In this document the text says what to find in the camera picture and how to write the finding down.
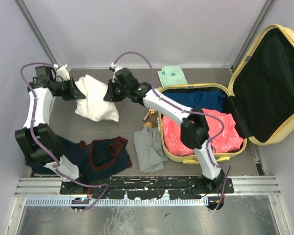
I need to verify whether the left aluminium corner post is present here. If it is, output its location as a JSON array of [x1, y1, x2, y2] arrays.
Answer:
[[14, 0, 64, 65]]

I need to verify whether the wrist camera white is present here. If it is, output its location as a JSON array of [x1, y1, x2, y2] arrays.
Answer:
[[109, 62, 122, 79], [53, 64, 70, 82]]

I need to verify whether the aluminium corner post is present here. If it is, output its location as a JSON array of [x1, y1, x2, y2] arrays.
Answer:
[[229, 0, 276, 73], [14, 0, 64, 65]]

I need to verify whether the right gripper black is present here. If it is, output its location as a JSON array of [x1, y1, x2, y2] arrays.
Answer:
[[104, 79, 129, 102]]

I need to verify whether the small orange wooden object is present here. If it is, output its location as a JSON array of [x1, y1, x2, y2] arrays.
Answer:
[[143, 122, 154, 128]]

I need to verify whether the black mounting base plate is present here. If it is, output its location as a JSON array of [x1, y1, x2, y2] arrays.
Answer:
[[60, 176, 234, 200]]

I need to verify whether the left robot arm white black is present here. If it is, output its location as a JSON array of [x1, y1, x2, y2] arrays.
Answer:
[[15, 63, 88, 194]]

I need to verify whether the green tissue packet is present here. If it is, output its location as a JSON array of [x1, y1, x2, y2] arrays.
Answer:
[[157, 66, 188, 87]]

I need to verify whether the pink patterned shirt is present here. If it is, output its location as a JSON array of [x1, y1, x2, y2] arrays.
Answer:
[[162, 109, 244, 157]]

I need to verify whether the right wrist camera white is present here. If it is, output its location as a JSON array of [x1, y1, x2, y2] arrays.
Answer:
[[109, 62, 122, 79]]

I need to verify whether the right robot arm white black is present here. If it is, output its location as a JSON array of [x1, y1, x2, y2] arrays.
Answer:
[[104, 65, 226, 193]]

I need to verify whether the yellow suitcase black lining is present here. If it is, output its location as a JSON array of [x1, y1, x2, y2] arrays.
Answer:
[[161, 24, 294, 162]]

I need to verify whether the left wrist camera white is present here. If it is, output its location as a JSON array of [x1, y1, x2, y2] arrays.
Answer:
[[53, 64, 70, 82]]

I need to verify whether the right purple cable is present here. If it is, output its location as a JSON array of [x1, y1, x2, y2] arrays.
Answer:
[[115, 51, 232, 211]]

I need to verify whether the aluminium rail frame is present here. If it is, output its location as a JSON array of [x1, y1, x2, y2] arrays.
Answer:
[[14, 176, 281, 211]]

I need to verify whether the grey shirt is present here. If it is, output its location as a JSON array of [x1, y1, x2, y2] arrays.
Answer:
[[134, 127, 169, 173]]

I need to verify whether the right aluminium corner post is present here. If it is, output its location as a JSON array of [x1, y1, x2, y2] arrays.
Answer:
[[229, 0, 276, 73]]

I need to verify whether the navy garment red trim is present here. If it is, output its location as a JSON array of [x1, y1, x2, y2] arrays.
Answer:
[[79, 137, 132, 182]]

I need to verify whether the blue shirt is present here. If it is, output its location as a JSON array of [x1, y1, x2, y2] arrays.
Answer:
[[163, 91, 227, 112]]

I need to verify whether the white cloth garment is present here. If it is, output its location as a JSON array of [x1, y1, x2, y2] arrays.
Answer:
[[75, 74, 119, 122]]

